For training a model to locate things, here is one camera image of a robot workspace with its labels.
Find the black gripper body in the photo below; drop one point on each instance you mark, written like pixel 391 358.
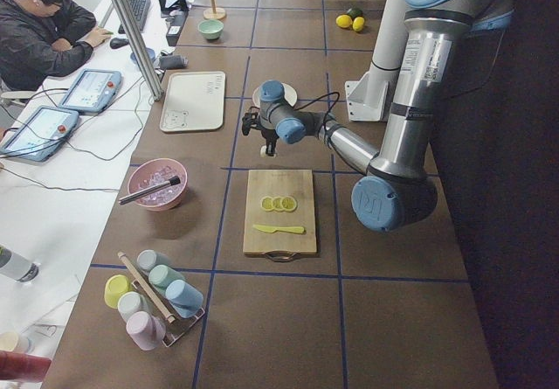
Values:
pixel 267 135

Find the white steamed bun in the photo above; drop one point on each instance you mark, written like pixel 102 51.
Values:
pixel 261 153

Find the beige round plate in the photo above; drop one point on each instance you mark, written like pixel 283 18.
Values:
pixel 289 93

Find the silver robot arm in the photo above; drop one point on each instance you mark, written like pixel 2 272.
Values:
pixel 414 50

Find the white bear serving tray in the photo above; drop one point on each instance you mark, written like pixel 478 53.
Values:
pixel 194 101

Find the bamboo cutting board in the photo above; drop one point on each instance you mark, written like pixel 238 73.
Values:
pixel 280 246

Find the lemon slice middle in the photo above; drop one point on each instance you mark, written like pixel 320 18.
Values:
pixel 278 204

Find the lemon slice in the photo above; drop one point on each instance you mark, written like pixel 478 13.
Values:
pixel 267 204
pixel 288 204
pixel 278 204

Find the lemon slice bottom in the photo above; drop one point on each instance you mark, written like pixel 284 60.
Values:
pixel 267 204

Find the lemon slice top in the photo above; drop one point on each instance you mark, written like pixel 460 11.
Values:
pixel 288 204

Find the yellow plastic knife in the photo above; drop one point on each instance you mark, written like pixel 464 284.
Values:
pixel 279 229

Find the grey folded cloth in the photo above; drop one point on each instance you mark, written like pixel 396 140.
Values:
pixel 172 62

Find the mint green bowl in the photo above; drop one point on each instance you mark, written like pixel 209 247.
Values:
pixel 211 29

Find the wooden mug stand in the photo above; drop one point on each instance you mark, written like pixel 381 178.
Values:
pixel 214 12

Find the pink bowl with ice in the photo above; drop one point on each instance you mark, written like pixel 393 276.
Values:
pixel 157 172

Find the black box device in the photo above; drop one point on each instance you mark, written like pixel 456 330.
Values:
pixel 175 25

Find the yellow lemon upper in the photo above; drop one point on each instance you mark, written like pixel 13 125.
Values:
pixel 344 21

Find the yellow lemon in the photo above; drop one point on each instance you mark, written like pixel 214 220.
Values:
pixel 358 24
pixel 344 21

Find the yellow lemon lower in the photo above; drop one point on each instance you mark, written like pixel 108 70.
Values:
pixel 358 24

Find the green lime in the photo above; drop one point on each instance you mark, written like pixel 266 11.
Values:
pixel 354 12

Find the black computer mouse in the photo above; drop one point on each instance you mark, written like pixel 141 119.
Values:
pixel 117 43

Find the black keyboard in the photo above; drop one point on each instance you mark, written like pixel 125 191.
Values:
pixel 140 10

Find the far blue teach pendant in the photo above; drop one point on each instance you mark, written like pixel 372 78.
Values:
pixel 92 91

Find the blue teach pendant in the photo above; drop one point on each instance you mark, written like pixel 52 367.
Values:
pixel 42 134
pixel 92 91

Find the grey cup rear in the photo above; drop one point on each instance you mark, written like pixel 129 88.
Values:
pixel 147 259

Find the grey cup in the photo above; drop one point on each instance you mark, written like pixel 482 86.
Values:
pixel 147 259
pixel 131 303

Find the green cup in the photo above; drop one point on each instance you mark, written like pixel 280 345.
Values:
pixel 161 276

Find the blue cup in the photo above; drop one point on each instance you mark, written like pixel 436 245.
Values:
pixel 186 299

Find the cup rack with pastel cups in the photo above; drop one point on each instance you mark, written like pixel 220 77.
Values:
pixel 176 326

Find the yellow cup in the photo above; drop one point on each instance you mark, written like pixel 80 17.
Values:
pixel 116 286

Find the near blue teach pendant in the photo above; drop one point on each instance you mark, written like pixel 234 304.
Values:
pixel 42 134

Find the grey cup front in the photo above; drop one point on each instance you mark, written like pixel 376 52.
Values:
pixel 131 303

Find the pink cup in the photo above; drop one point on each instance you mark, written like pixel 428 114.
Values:
pixel 146 330

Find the seated person dark jacket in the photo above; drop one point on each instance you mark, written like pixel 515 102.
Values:
pixel 45 38

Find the clear water bottle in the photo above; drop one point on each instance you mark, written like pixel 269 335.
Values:
pixel 17 267

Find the red cylinder bottle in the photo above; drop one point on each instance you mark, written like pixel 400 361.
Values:
pixel 22 367

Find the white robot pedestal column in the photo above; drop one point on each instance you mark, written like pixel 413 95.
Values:
pixel 369 99

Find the aluminium frame post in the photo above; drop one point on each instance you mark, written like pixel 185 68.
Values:
pixel 139 48

